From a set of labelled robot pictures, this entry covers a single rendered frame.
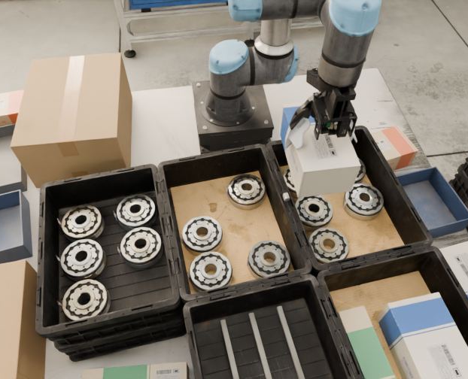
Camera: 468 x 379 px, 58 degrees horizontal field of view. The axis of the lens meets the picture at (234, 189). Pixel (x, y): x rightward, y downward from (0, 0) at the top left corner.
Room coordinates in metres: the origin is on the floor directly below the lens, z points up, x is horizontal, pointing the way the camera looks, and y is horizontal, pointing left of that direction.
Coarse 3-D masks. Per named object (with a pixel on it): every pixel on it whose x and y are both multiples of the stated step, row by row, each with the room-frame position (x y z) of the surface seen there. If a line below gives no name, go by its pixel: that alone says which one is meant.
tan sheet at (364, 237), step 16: (336, 208) 0.65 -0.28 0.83; (336, 224) 0.59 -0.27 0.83; (352, 224) 0.59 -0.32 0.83; (368, 224) 0.59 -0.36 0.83; (384, 224) 0.59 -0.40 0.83; (352, 240) 0.55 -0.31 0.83; (368, 240) 0.55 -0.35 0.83; (384, 240) 0.55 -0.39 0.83; (400, 240) 0.55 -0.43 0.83; (352, 256) 0.50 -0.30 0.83
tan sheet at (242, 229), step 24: (192, 192) 0.70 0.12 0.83; (216, 192) 0.70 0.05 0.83; (192, 216) 0.62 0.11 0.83; (216, 216) 0.62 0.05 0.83; (240, 216) 0.62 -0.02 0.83; (264, 216) 0.62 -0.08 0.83; (240, 240) 0.55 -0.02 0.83; (264, 240) 0.55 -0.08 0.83; (240, 264) 0.48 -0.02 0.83; (192, 288) 0.41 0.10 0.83
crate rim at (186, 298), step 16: (256, 144) 0.79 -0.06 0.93; (176, 160) 0.73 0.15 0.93; (192, 160) 0.73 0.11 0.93; (160, 176) 0.68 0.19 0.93; (272, 176) 0.68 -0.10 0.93; (288, 208) 0.58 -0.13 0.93; (176, 240) 0.49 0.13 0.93; (176, 256) 0.45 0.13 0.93; (304, 256) 0.45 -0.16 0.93; (176, 272) 0.41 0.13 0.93; (288, 272) 0.41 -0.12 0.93; (304, 272) 0.41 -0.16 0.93; (224, 288) 0.37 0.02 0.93; (240, 288) 0.37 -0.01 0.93
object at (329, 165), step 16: (288, 112) 0.70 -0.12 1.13; (304, 144) 0.60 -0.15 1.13; (320, 144) 0.60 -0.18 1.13; (336, 144) 0.60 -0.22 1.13; (288, 160) 0.63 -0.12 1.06; (304, 160) 0.56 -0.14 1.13; (320, 160) 0.56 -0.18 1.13; (336, 160) 0.56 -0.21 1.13; (352, 160) 0.56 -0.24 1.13; (304, 176) 0.53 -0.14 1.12; (320, 176) 0.54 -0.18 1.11; (336, 176) 0.54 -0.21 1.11; (352, 176) 0.55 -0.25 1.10; (304, 192) 0.53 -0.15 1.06; (320, 192) 0.54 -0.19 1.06; (336, 192) 0.54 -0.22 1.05
